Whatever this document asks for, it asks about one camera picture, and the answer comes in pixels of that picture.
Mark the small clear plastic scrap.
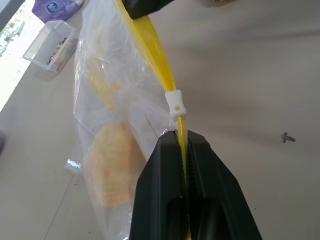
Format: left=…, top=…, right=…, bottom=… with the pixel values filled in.
left=63, top=158, right=82, bottom=174

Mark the purple tissue pack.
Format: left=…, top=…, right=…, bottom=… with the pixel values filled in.
left=31, top=0, right=85, bottom=23

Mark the clear plastic bag yellow zip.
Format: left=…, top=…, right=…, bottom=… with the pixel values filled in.
left=71, top=0, right=191, bottom=240

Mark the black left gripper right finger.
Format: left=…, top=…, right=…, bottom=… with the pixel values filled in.
left=185, top=129, right=264, bottom=240

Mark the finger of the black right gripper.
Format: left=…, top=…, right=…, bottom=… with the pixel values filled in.
left=121, top=0, right=176, bottom=21

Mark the small grey metal clip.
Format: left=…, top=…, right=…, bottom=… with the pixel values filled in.
left=280, top=131, right=297, bottom=144

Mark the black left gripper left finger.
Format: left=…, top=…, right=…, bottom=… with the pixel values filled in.
left=128, top=129, right=189, bottom=240

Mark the bread slice in bag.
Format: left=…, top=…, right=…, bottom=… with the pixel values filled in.
left=87, top=121, right=146, bottom=208

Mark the clear plastic storage box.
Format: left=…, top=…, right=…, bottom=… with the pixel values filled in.
left=22, top=20, right=77, bottom=74

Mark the white zip slider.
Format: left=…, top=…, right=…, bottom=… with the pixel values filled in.
left=165, top=89, right=188, bottom=117

